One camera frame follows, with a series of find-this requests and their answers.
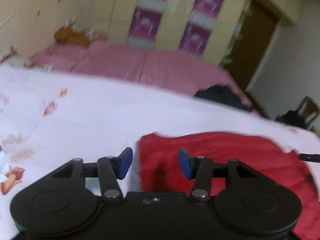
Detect cream headboard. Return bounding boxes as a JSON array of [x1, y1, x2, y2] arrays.
[[1, 0, 95, 57]]

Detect pink bed sheet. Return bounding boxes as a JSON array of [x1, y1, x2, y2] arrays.
[[30, 40, 252, 108]]

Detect cream wardrobe with purple posters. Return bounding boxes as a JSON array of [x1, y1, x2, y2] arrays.
[[92, 0, 246, 64]]

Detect white floral quilt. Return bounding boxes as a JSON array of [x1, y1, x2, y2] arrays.
[[1, 65, 319, 239]]

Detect red padded jacket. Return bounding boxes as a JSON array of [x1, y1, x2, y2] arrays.
[[138, 132, 319, 239]]

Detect wooden chair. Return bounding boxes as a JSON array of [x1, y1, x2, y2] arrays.
[[297, 96, 319, 129]]

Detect black garment on bed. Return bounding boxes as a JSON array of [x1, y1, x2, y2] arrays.
[[194, 85, 254, 112]]

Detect black clothes on chair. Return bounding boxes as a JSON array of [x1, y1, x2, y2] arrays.
[[276, 111, 308, 129]]

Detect brown wooden door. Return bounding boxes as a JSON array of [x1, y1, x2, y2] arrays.
[[225, 0, 279, 91]]

